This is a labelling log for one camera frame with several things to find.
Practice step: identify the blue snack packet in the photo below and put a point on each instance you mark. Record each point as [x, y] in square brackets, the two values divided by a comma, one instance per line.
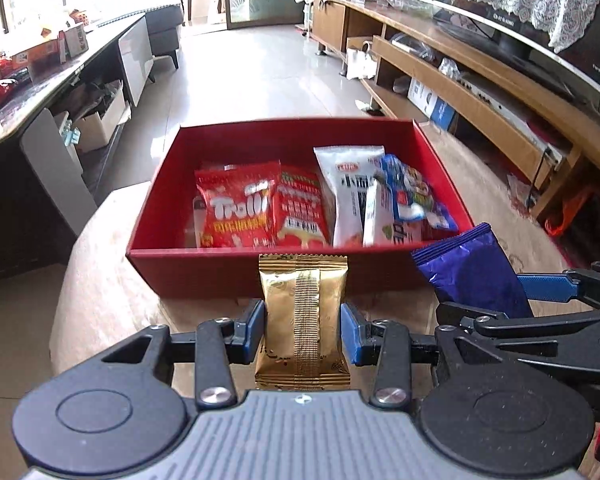
[415, 195]

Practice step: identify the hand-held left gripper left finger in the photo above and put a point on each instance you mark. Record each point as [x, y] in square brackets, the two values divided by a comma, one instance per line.
[252, 332]

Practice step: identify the white plastic bag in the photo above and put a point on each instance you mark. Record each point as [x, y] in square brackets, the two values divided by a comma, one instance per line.
[362, 62]

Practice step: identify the wooden television cabinet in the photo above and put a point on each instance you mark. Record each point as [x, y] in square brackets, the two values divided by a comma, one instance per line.
[387, 52]

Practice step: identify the orange cardboard box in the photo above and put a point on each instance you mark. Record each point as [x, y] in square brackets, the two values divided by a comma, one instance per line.
[35, 57]

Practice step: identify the small cardboard box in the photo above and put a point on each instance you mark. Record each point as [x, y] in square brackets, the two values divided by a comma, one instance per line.
[75, 40]

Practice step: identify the purple snack packet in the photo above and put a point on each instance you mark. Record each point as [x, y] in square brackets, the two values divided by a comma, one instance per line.
[475, 270]

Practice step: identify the red gummy candy packet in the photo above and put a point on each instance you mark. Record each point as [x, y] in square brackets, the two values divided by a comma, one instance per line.
[235, 205]

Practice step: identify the silver set-top box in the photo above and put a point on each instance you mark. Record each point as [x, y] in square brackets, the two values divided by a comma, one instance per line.
[505, 106]

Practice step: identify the blue white box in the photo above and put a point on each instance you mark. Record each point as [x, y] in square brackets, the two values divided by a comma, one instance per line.
[430, 105]

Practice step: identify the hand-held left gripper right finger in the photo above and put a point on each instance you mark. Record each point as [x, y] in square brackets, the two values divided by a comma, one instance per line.
[352, 335]

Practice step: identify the grey sofa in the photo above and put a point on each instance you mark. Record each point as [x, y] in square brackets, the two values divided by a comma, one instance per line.
[162, 25]

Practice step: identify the white storage box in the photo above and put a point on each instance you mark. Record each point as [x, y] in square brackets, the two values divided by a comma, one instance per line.
[97, 127]

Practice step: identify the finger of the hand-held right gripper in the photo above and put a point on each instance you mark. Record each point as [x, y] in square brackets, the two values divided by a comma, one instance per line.
[545, 287]
[530, 330]

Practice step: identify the white spicy strip packet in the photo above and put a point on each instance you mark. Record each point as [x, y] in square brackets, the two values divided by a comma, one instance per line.
[345, 195]

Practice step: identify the dark coffee table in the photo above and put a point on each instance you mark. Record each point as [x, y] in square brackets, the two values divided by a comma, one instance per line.
[20, 200]

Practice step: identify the gold snack packet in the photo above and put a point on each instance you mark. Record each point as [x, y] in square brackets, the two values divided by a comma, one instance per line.
[305, 310]

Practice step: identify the red cardboard box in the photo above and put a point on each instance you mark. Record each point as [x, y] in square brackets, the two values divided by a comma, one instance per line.
[205, 272]

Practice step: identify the white green snack packet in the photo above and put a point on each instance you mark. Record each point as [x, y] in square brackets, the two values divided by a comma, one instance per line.
[380, 220]

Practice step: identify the red green snack packet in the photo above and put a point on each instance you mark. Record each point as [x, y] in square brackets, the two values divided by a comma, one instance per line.
[302, 205]

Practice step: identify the black curved television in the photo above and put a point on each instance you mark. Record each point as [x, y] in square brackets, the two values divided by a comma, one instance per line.
[530, 45]

